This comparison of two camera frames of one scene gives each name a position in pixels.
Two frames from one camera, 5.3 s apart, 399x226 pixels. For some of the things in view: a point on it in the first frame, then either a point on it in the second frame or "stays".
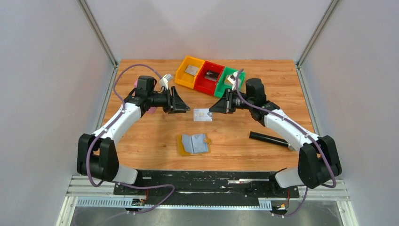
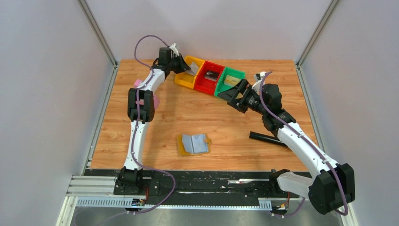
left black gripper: x=171 y=100 to x=180 y=64
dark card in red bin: x=211 y=75 stays
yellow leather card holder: x=192 y=143 stays
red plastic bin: x=206 y=85 stays
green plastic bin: x=224 y=83 stays
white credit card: x=202 y=115 to x=194 y=68
